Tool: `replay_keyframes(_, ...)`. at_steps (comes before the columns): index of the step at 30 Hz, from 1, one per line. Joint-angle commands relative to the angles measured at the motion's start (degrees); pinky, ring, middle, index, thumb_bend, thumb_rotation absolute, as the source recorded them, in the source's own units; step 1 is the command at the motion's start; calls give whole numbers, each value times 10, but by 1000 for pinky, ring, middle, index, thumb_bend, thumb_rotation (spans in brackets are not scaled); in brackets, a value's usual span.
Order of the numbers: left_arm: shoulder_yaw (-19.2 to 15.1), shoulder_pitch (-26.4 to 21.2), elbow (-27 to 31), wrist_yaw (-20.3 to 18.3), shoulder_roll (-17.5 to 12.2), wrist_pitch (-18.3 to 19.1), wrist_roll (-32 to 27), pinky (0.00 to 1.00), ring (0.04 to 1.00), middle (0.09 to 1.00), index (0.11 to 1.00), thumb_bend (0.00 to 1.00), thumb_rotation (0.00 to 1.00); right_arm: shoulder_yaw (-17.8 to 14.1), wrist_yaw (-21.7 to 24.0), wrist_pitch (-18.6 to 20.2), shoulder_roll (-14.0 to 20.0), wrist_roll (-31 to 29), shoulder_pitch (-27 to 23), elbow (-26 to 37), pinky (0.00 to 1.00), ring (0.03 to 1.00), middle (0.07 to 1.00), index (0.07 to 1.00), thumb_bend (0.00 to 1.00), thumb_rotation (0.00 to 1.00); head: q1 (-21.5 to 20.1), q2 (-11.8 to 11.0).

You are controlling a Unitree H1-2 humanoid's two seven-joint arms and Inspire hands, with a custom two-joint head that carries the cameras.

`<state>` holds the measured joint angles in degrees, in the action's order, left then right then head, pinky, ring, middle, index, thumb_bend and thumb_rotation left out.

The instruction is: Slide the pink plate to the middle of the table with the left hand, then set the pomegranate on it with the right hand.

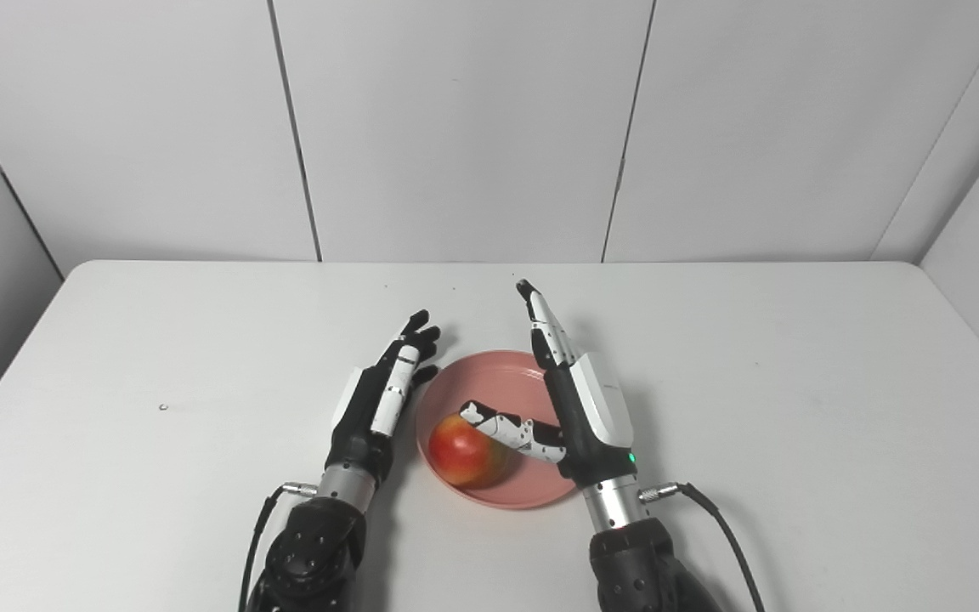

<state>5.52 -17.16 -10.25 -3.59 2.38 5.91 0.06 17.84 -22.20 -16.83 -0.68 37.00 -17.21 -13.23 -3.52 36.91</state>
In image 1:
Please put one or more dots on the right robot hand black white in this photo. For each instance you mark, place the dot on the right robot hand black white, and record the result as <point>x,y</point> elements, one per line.
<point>591,408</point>

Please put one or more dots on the pink round plate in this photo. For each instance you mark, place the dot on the pink round plate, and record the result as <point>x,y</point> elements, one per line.
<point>502,382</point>

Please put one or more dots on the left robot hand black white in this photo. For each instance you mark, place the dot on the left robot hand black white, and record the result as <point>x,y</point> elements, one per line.
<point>358,433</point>

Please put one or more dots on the red yellow apple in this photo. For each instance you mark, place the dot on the red yellow apple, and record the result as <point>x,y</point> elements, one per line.
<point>460,455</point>

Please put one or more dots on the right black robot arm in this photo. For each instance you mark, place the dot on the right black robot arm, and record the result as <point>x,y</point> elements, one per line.
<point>638,561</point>

